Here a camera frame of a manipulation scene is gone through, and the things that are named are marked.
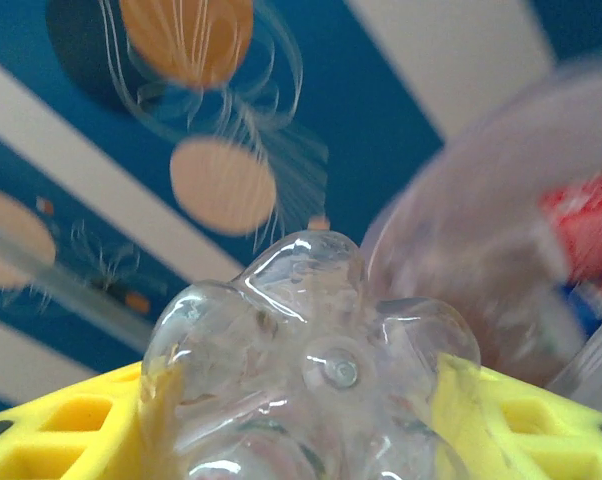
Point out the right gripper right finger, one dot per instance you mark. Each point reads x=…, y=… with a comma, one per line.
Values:
x=556, y=450

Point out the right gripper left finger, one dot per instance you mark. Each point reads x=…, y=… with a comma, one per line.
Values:
x=26, y=460

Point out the clear bottle blue cap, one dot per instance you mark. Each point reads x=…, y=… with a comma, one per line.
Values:
x=596, y=300

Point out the red label bottle green cap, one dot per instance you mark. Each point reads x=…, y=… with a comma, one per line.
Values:
x=586, y=225

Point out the clear cola bottle red cap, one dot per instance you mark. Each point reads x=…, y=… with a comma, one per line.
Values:
x=306, y=350

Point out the white trash bin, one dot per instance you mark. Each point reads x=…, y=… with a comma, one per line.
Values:
x=456, y=225

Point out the aluminium frame post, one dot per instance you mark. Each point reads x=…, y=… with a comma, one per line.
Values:
x=56, y=275

